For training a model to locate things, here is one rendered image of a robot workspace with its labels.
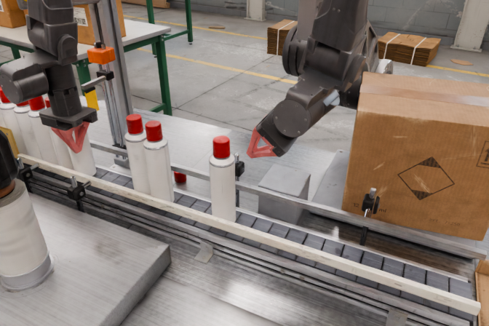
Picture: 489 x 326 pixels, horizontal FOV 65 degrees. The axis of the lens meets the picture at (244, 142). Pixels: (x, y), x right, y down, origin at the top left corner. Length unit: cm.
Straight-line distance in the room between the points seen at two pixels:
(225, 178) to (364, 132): 30
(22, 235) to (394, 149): 70
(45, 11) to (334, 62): 49
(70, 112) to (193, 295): 44
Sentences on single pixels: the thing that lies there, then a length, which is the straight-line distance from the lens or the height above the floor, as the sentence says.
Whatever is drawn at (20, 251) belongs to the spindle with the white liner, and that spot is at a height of 96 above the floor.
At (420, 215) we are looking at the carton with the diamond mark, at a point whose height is 89.
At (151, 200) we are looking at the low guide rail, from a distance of 88.
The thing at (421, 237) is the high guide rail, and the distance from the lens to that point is 77.
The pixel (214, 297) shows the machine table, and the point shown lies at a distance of 78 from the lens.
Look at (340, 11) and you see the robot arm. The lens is 53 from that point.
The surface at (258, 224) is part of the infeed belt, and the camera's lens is 84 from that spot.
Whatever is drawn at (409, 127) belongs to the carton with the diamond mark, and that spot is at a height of 110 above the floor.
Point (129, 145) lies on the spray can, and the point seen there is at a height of 103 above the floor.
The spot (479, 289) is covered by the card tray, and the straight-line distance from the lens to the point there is 91.
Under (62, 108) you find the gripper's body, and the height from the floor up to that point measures 112.
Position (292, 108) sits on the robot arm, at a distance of 54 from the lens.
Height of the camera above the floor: 145
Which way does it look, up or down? 30 degrees down
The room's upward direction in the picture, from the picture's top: straight up
